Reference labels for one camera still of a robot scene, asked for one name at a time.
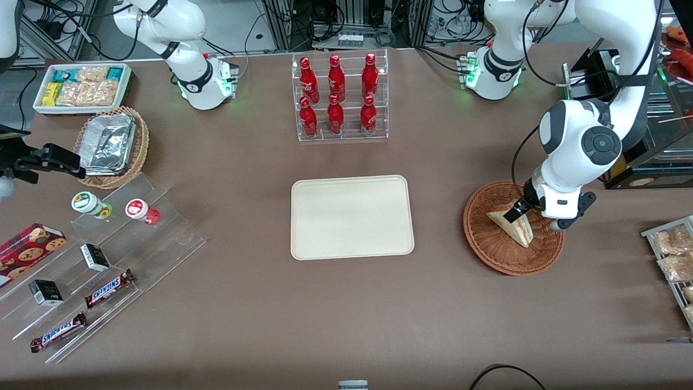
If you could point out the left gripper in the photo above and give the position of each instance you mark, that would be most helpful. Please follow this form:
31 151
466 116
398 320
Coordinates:
523 206

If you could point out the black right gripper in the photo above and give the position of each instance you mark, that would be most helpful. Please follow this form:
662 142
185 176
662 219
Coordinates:
33 160

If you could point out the triangular sandwich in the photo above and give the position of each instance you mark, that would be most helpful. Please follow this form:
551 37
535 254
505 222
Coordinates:
520 234

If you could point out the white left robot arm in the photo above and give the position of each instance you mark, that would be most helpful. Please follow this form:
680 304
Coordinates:
574 135

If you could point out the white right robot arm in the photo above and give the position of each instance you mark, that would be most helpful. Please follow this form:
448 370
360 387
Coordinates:
189 70

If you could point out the brown round wicker basket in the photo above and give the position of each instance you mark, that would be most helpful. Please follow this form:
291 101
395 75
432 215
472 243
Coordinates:
495 252

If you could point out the aluminium foil tray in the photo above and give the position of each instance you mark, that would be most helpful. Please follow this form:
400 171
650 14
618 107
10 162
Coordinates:
108 143

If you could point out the light tan wicker basket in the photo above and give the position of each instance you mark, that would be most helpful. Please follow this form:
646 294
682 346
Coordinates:
142 143

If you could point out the tray of packaged snacks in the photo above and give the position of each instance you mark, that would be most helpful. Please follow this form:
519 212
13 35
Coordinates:
652 234

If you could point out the beige plastic tray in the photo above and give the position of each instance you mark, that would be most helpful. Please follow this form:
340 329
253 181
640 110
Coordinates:
352 216

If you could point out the green lid cup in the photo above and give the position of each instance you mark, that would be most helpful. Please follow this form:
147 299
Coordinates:
86 202

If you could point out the yellow snack packet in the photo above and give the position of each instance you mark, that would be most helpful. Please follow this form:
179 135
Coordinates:
51 95

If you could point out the clear bag of crackers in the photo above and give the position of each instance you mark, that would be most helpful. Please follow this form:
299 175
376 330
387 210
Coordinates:
92 73
86 93

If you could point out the teal snack packet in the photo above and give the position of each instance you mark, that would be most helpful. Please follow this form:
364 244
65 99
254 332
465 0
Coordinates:
65 75
115 73

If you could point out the white plastic snack bin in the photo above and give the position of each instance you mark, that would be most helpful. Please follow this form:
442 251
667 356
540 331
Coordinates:
124 89

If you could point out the red lid cup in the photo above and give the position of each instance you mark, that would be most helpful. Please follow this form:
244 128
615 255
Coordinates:
138 209

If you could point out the red plaid cookie box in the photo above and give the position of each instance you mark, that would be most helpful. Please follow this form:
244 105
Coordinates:
27 250

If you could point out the small black box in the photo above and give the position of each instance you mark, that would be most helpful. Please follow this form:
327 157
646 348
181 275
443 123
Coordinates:
46 292
95 257

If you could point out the clear acrylic stepped stand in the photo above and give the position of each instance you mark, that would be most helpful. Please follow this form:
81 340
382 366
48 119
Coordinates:
162 238

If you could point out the Snickers chocolate bar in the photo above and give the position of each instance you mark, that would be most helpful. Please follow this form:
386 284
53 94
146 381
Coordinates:
58 332
108 288

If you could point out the black food warmer case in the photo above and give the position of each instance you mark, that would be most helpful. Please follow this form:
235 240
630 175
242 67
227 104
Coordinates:
660 157

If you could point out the clear bag of pastry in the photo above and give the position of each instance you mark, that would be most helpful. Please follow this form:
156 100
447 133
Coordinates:
677 267
671 241

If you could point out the red cola bottle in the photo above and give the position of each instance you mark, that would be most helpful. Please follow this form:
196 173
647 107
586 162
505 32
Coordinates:
308 78
370 76
308 118
336 78
368 115
335 116

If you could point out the clear acrylic bottle rack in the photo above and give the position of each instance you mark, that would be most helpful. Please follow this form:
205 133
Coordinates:
349 65

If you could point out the grey device at table edge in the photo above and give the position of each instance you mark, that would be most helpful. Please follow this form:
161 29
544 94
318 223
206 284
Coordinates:
353 385

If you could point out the white power strip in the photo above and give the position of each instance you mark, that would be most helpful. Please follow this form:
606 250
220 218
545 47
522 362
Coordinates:
351 39

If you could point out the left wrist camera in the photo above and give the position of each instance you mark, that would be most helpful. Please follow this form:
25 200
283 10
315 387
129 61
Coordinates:
582 206

